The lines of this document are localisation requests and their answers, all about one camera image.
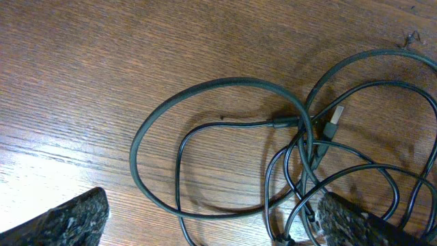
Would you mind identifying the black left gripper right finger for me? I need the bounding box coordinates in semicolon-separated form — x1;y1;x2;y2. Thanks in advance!
317;192;430;246

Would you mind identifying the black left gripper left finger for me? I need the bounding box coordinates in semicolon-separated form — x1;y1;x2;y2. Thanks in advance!
1;187;109;246

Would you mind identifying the thin black usb cable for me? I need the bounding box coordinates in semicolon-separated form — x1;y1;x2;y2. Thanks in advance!
174;80;437;246

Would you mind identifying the thick black usb cable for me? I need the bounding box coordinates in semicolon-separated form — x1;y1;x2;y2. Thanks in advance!
128;49;437;246

